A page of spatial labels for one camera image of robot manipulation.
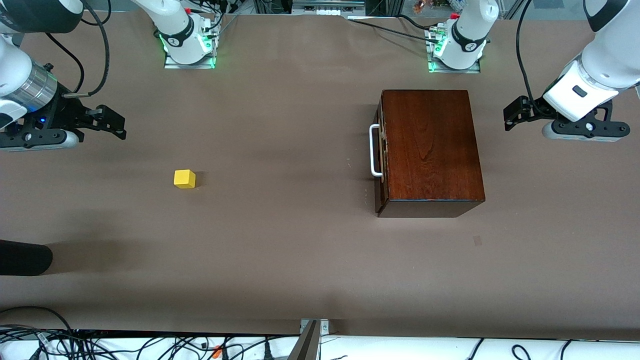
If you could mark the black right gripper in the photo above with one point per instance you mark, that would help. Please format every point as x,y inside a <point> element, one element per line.
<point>66,111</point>

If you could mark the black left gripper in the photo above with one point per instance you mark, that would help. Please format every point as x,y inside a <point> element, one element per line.
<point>532,109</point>

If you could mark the yellow block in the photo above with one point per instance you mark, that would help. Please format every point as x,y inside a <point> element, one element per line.
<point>184,179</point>

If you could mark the wooden drawer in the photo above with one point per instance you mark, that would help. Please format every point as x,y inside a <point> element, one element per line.
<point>380,192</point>

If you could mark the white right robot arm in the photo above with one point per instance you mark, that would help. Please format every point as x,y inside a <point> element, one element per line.
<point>15,65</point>

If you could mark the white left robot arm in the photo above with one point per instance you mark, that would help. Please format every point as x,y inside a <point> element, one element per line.
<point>610,55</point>

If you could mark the dark brown wooden cabinet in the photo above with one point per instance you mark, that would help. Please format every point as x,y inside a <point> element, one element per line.
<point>430,150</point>

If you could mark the black rounded object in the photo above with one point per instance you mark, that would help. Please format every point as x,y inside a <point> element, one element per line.
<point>25,257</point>

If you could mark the white power strip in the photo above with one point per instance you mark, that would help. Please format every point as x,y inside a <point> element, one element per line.
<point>325,10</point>

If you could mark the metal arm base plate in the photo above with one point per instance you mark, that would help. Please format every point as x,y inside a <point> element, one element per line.
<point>472,69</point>
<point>172,65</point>

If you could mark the small metal bracket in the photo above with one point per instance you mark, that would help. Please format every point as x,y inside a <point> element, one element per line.
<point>325,327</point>

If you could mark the grey metal post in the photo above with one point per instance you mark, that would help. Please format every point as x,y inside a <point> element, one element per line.
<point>306,345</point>

